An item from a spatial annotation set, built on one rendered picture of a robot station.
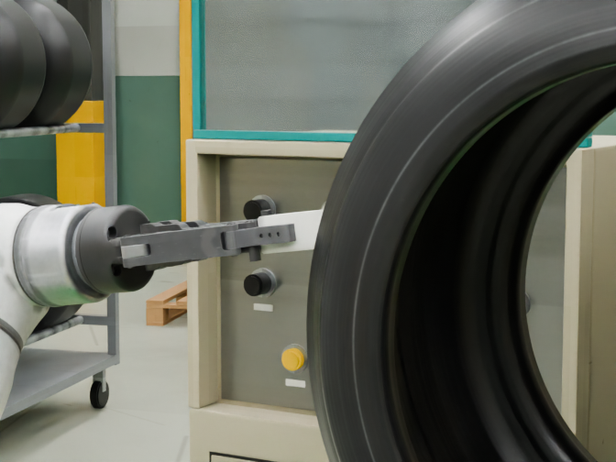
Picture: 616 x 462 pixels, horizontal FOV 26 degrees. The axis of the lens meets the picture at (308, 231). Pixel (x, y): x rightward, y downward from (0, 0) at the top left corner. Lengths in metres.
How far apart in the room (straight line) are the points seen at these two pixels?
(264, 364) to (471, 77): 1.02
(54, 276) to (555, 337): 0.72
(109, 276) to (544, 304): 0.68
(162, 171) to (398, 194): 10.09
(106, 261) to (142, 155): 9.92
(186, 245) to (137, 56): 9.99
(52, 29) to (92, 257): 4.15
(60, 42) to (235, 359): 3.49
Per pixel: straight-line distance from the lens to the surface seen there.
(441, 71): 0.89
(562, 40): 0.85
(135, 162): 11.08
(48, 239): 1.16
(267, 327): 1.83
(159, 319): 7.47
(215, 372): 1.88
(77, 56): 5.31
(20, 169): 11.62
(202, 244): 1.06
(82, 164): 10.71
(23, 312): 1.20
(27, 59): 4.94
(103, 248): 1.13
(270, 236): 1.06
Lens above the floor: 1.35
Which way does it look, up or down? 6 degrees down
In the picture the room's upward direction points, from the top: straight up
